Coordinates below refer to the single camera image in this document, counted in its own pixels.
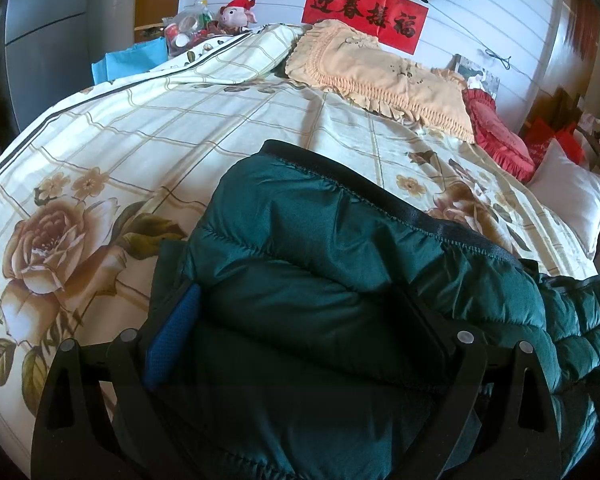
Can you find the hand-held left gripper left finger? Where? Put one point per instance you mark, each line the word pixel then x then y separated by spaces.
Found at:
pixel 172 340

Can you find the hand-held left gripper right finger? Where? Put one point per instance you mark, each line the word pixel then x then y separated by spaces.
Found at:
pixel 462 357

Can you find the green puffer jacket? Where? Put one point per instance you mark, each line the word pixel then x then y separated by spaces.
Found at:
pixel 305 260

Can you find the white pillow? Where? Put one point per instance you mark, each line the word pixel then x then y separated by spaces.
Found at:
pixel 570 195

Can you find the floral checked bed sheet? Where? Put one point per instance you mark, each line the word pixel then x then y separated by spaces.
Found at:
pixel 155 125

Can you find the red ruffled cushion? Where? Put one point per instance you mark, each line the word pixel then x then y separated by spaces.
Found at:
pixel 500 135

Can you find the red cloth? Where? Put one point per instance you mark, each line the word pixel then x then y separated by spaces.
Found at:
pixel 545 137

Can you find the blue cloth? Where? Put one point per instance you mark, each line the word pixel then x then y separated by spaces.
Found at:
pixel 130 60

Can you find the beige ruffled pillow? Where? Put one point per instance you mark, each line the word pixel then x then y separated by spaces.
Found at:
pixel 380 75

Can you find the clear plastic bag of goods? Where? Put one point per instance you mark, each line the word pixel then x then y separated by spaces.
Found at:
pixel 187 30

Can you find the grey refrigerator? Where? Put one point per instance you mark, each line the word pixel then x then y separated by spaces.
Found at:
pixel 45 35

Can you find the plush pig toy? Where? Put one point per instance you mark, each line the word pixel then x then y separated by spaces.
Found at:
pixel 237 12

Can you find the framed wall photo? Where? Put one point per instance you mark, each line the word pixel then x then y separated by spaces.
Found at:
pixel 475 75

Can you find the red wall banner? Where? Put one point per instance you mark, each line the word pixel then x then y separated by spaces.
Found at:
pixel 365 12

